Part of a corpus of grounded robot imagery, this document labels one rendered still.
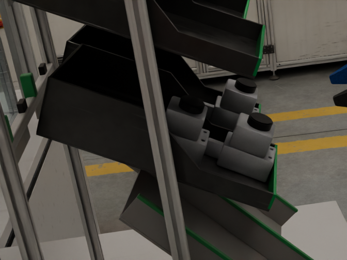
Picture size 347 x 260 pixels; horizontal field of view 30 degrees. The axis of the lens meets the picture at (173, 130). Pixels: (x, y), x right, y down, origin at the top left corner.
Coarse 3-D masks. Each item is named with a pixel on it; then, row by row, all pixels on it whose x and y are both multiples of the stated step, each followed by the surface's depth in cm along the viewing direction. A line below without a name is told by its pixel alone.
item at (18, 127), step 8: (48, 64) 98; (48, 72) 95; (40, 80) 91; (40, 88) 88; (40, 96) 88; (32, 104) 83; (24, 112) 80; (32, 112) 82; (16, 120) 77; (24, 120) 78; (16, 128) 75; (24, 128) 78; (16, 136) 74; (16, 144) 73
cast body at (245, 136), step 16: (256, 112) 78; (240, 128) 76; (256, 128) 77; (272, 128) 78; (208, 144) 80; (224, 144) 78; (240, 144) 77; (256, 144) 77; (224, 160) 78; (240, 160) 78; (256, 160) 77; (272, 160) 77; (256, 176) 78
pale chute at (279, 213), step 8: (136, 168) 91; (280, 200) 104; (248, 208) 104; (256, 208) 105; (272, 208) 105; (280, 208) 105; (288, 208) 104; (296, 208) 105; (256, 216) 103; (264, 216) 105; (272, 216) 106; (280, 216) 105; (288, 216) 105; (272, 224) 105; (280, 224) 106; (280, 232) 104
